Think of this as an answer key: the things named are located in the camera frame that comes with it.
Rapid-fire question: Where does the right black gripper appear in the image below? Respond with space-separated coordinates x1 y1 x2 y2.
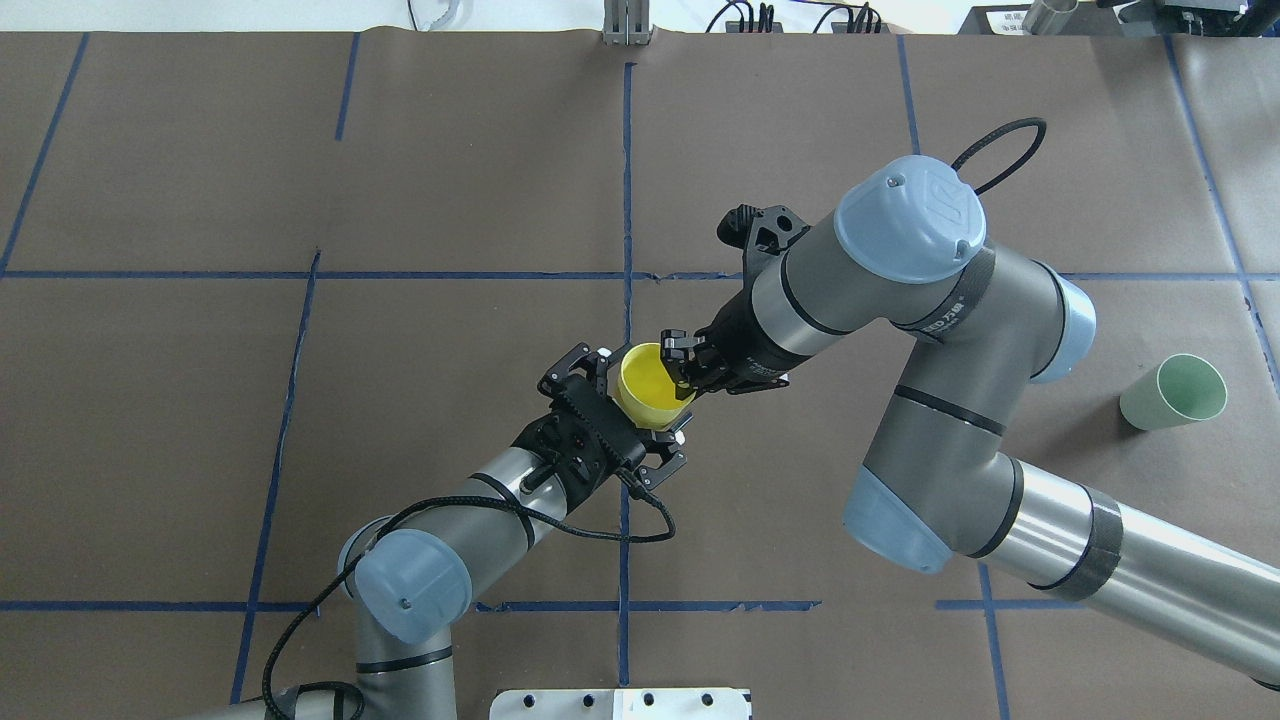
660 290 801 401

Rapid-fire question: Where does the aluminium frame post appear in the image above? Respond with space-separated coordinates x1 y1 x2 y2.
602 0 653 47

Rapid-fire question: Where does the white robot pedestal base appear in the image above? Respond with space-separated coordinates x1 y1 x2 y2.
489 687 754 719

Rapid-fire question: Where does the yellow plastic cup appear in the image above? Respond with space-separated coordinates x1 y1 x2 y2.
612 343 694 430

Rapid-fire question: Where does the steel cylinder weight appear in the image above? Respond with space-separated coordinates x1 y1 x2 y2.
1021 0 1080 36

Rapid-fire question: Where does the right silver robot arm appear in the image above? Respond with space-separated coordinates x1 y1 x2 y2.
660 154 1279 689

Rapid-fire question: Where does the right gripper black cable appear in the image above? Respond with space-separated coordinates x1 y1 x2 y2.
950 117 1048 197

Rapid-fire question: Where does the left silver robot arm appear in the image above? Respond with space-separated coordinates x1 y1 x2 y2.
207 345 685 719

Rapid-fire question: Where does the green plastic cup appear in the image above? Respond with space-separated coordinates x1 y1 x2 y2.
1117 354 1229 430

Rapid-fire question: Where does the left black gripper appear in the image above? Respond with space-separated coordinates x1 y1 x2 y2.
515 343 687 501

